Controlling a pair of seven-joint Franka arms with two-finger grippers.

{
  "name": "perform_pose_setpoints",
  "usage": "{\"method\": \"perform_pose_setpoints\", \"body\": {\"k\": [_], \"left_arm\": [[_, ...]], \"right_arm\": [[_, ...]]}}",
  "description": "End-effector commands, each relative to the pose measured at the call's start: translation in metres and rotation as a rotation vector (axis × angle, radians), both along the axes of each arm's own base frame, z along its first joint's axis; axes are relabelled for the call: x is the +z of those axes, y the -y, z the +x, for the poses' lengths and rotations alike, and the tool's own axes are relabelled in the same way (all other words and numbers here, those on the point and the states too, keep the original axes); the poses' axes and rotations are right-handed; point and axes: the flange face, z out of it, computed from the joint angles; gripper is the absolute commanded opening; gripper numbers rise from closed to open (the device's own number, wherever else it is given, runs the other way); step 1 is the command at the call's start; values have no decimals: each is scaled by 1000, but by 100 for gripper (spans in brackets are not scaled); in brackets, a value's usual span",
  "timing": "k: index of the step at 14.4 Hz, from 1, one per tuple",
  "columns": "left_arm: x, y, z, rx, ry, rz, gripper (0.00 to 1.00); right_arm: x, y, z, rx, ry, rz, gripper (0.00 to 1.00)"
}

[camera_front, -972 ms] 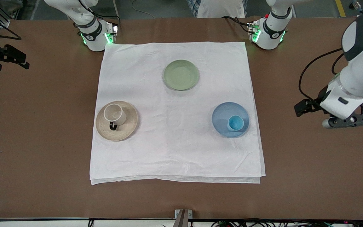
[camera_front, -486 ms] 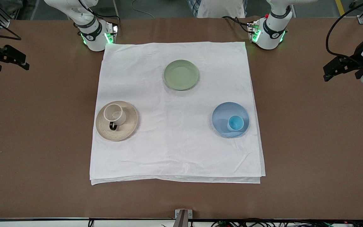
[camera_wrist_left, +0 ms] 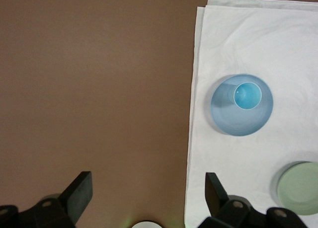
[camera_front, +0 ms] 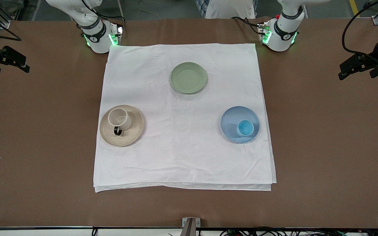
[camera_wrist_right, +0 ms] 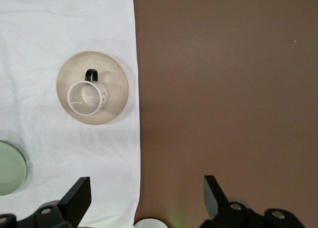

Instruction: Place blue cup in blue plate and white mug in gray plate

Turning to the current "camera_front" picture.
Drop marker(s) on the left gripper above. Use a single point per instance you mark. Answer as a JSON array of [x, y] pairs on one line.
[[377, 52]]

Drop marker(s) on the small blue cup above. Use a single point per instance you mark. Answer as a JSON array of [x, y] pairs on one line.
[[245, 128]]

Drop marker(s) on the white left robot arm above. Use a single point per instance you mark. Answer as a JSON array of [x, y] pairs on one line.
[[282, 36]]

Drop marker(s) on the blue plate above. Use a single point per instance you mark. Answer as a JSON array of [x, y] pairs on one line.
[[230, 131]]

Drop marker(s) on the beige ribbed plate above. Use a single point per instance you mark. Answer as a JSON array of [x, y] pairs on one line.
[[136, 131]]

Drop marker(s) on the green plate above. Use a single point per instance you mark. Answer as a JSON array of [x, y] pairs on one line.
[[189, 78]]

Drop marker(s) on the person in white apron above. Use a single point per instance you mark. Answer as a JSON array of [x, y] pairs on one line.
[[228, 9]]

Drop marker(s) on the white cloth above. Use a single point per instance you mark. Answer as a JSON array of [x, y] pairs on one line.
[[182, 157]]

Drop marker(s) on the metal table edge bracket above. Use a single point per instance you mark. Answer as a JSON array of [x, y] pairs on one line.
[[190, 226]]

